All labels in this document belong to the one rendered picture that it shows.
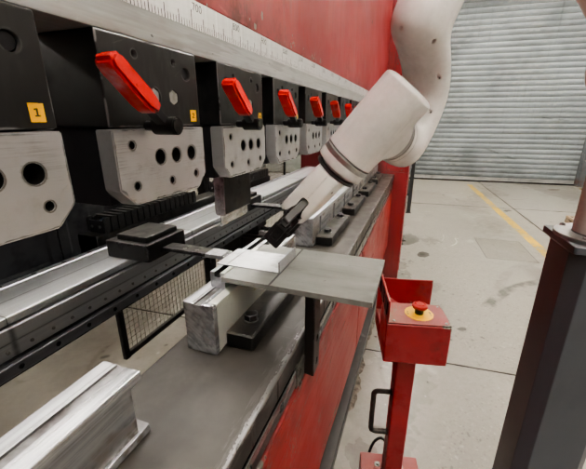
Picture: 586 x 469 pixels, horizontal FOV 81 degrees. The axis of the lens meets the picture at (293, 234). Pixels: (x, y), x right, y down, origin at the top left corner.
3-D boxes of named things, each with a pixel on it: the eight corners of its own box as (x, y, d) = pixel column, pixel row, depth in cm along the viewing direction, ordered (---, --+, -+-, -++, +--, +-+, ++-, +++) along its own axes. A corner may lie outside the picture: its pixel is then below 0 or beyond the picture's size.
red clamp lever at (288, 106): (291, 87, 64) (303, 122, 72) (271, 87, 65) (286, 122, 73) (289, 94, 63) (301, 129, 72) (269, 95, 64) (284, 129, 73)
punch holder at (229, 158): (225, 179, 53) (218, 60, 48) (179, 176, 56) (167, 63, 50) (265, 167, 66) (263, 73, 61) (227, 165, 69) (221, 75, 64)
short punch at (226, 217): (226, 226, 61) (222, 173, 58) (217, 225, 62) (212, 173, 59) (251, 213, 70) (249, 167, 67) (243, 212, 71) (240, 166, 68)
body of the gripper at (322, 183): (331, 147, 61) (293, 192, 66) (315, 152, 52) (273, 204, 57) (362, 176, 61) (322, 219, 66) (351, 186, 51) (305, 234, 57)
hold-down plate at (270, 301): (253, 352, 60) (252, 337, 59) (226, 345, 62) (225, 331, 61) (306, 280, 87) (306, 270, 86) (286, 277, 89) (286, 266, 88)
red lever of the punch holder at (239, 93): (239, 73, 46) (264, 123, 54) (213, 75, 47) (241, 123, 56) (235, 85, 45) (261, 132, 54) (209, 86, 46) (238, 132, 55)
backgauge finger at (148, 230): (212, 274, 65) (210, 249, 63) (108, 256, 73) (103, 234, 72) (243, 252, 75) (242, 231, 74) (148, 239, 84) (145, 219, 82)
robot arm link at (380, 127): (354, 150, 61) (322, 130, 55) (411, 87, 55) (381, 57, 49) (379, 180, 56) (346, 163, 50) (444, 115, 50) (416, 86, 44)
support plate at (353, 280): (372, 308, 52) (372, 302, 52) (220, 282, 60) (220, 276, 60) (384, 264, 68) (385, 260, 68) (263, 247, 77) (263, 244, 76)
